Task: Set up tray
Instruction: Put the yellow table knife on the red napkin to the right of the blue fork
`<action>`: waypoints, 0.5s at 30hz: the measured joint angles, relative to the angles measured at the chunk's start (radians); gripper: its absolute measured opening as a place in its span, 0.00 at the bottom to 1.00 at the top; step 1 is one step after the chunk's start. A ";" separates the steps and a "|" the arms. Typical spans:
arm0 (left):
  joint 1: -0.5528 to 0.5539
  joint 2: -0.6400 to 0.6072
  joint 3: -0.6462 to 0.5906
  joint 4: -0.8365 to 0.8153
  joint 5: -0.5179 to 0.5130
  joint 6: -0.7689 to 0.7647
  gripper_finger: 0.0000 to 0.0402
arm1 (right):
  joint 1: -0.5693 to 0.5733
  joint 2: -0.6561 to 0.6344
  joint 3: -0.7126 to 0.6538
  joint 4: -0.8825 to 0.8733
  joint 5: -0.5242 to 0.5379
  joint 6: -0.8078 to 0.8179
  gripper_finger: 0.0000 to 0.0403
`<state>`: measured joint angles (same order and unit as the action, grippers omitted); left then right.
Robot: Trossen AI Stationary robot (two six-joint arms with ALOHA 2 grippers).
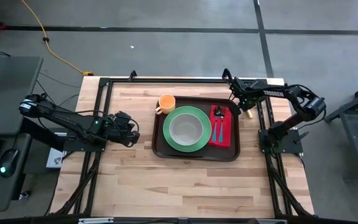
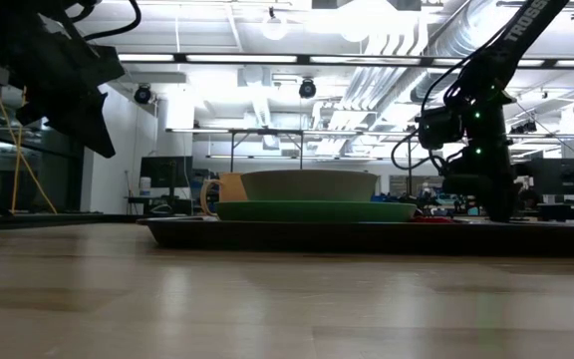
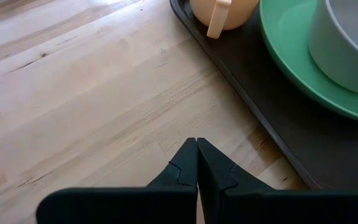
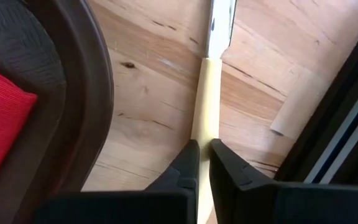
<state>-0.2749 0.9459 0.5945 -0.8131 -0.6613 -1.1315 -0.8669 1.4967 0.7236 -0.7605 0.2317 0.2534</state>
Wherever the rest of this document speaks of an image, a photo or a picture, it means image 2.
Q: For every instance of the wide black computer monitor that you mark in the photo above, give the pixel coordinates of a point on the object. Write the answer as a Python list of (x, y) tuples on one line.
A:
[(566, 175)]

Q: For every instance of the black aluminium table frame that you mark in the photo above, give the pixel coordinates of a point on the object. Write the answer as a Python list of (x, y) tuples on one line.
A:
[(68, 218)]

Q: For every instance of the dark brown serving tray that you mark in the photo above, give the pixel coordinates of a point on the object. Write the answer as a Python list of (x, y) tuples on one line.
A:
[(367, 239)]

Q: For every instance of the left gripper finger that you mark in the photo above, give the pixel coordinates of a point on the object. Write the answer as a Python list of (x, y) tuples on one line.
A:
[(30, 115), (95, 129)]

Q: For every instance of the white globe pendant lamp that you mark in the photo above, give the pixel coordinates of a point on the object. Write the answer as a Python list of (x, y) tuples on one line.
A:
[(274, 27)]

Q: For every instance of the orange mug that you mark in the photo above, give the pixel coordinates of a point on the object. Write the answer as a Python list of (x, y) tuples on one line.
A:
[(232, 189)]

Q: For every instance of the red cloth napkin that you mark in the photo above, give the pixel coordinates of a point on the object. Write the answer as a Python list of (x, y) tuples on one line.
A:
[(431, 218)]

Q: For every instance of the silver ventilation duct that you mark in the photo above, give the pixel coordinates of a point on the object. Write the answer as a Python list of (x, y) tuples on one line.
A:
[(446, 35)]

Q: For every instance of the black background rig frame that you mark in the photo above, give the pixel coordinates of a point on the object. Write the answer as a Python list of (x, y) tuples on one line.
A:
[(267, 131), (409, 179)]

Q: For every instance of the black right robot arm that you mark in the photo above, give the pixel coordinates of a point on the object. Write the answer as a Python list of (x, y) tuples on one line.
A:
[(506, 45)]

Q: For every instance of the grey-white bowl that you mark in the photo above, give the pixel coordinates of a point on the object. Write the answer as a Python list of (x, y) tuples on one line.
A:
[(309, 185)]

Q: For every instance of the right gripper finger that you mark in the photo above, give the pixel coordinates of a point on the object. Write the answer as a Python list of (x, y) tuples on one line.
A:
[(501, 207)]

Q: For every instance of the green plate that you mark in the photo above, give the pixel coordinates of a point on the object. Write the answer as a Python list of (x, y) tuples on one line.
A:
[(317, 212)]

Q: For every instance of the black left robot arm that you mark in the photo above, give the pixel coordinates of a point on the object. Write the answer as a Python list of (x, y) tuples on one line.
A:
[(23, 35)]

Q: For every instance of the round black ceiling fixture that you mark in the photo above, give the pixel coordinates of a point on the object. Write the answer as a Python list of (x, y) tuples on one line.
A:
[(307, 89), (142, 94)]

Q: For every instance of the white bucket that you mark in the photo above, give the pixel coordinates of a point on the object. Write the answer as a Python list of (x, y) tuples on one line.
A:
[(145, 184)]

